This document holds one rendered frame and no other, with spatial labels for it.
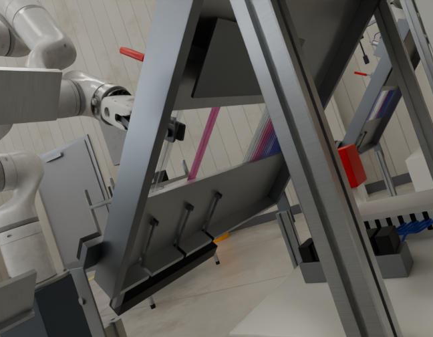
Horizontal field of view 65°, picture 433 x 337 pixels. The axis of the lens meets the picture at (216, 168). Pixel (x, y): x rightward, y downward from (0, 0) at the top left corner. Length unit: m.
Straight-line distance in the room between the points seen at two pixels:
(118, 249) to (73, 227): 5.74
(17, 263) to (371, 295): 0.99
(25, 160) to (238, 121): 3.90
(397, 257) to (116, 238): 0.45
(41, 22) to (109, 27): 5.08
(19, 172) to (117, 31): 4.84
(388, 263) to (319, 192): 0.24
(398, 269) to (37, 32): 0.83
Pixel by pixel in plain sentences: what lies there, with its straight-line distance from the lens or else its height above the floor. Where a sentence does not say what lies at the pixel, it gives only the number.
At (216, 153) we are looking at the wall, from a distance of 4.95.
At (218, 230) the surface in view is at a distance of 0.97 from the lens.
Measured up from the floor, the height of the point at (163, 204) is 0.82.
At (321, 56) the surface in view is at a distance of 1.00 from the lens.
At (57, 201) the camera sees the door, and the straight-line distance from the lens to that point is 6.53.
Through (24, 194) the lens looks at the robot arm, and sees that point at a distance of 1.19.
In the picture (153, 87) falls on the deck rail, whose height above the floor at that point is 0.99.
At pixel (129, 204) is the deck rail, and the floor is 0.84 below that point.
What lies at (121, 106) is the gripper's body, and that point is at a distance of 0.65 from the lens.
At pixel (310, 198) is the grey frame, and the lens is 0.34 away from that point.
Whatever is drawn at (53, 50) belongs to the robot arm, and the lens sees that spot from 0.85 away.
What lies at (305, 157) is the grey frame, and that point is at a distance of 0.35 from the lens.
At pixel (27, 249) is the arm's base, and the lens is 1.16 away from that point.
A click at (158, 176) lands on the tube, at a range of 0.67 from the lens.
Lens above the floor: 0.84
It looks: 1 degrees up
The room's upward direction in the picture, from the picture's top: 19 degrees counter-clockwise
